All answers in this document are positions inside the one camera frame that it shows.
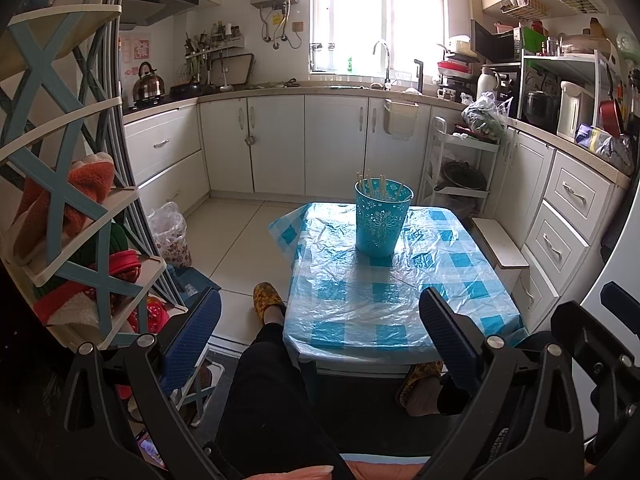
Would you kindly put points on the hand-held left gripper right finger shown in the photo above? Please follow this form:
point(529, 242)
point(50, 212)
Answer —
point(447, 335)

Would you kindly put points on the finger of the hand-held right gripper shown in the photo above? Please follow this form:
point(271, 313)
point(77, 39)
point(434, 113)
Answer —
point(585, 340)
point(622, 302)

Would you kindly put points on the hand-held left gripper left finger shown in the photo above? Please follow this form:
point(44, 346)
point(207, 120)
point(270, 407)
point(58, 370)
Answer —
point(192, 337)

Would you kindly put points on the teal perforated plastic bucket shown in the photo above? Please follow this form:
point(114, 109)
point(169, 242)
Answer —
point(382, 230)

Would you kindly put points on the bundle of wooden chopsticks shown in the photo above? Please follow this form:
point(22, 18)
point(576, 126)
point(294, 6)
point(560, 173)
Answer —
point(380, 187)

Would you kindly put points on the person's left hand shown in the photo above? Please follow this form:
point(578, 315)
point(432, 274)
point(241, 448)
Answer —
point(315, 474)

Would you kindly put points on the red plastic bag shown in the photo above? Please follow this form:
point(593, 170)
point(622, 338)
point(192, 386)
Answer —
point(147, 312)

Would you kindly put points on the floral slipper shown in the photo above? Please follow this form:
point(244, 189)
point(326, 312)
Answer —
point(267, 297)
point(417, 377)

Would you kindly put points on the blue dustpan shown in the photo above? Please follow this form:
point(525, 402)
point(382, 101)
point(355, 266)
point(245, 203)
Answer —
point(192, 280)

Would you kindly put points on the person's right leg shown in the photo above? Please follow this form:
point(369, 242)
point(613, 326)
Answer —
point(450, 397)

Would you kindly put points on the floral bag in clear plastic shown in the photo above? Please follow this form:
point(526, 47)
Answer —
point(172, 245)

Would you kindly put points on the red plastic lid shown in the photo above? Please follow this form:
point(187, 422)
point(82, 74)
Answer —
point(125, 265)

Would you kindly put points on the white multi-drawer base cabinet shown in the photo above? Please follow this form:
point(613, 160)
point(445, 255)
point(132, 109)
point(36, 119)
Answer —
point(565, 220)

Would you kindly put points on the blue checkered plastic tablecloth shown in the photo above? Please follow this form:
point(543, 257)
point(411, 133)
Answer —
point(360, 285)

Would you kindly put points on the clear plastic wrapped bundle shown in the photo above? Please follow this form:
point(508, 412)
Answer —
point(615, 152)

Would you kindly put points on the dark lidded pan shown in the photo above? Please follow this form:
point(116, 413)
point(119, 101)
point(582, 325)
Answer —
point(465, 175)

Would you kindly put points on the blue and yellow packet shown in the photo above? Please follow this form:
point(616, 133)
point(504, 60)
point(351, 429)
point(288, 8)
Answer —
point(590, 137)

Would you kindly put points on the white two-drawer base cabinet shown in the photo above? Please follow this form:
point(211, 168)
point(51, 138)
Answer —
point(160, 160)

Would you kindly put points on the red saucepan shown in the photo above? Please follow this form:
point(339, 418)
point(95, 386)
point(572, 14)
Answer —
point(611, 115)

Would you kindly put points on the orange towel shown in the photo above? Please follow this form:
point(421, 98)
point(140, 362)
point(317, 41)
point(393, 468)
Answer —
point(90, 180)

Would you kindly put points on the white trolley rack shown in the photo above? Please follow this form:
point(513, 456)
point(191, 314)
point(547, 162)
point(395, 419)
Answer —
point(475, 146)

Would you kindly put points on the white electric water boiler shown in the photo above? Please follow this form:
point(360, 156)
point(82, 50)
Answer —
point(572, 112)

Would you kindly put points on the black cooking pot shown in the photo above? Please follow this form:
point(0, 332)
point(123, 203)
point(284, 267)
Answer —
point(540, 110)

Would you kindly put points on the white door base cabinets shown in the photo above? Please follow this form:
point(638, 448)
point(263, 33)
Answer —
point(280, 145)

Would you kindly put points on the white hanging waste bin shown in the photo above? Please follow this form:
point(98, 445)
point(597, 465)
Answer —
point(400, 120)

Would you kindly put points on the plastic bag of vegetables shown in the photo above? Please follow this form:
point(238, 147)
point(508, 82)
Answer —
point(482, 117)

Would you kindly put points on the black gas hob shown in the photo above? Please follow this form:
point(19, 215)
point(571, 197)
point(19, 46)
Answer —
point(150, 103)

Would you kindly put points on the patterned mug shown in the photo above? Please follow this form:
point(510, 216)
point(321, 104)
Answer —
point(446, 94)

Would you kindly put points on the white countertop shelf rack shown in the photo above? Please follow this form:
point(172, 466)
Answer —
point(565, 62)

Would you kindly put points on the black frying pan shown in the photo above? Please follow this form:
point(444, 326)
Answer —
point(187, 89)

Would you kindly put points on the white thermos jug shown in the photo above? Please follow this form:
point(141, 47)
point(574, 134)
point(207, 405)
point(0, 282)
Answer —
point(486, 87)

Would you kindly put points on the steel whistling kettle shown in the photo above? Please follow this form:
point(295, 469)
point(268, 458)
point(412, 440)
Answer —
point(149, 85)

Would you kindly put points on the black faucet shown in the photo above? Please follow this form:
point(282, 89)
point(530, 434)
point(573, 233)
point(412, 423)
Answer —
point(420, 77)

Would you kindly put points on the dish rack with dishes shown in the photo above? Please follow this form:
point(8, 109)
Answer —
point(452, 67)

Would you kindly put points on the black-rimmed cutting board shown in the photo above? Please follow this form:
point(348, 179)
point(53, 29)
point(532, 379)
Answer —
point(235, 67)

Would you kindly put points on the chrome gooseneck faucet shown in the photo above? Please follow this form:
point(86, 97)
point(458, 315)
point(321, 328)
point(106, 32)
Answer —
point(387, 67)

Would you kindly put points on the black microwave oven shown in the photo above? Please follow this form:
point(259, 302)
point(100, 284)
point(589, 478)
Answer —
point(492, 42)

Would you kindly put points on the white shelf with blue crossbars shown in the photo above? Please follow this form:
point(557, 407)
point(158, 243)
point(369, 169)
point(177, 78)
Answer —
point(60, 35)

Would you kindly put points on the kitchen window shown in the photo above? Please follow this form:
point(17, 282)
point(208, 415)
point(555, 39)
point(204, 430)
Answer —
point(360, 15)

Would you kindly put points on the black range hood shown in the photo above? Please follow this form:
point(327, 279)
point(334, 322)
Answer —
point(150, 2)

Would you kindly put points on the grey sliding door frame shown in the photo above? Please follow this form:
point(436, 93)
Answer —
point(135, 220)

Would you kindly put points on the pink wall stickers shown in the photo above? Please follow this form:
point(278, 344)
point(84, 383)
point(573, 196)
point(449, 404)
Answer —
point(135, 52)

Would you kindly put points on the wall utensil rack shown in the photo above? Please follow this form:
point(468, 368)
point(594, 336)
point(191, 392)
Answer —
point(215, 47)

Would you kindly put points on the wall socket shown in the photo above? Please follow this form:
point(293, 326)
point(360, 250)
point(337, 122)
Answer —
point(298, 27)

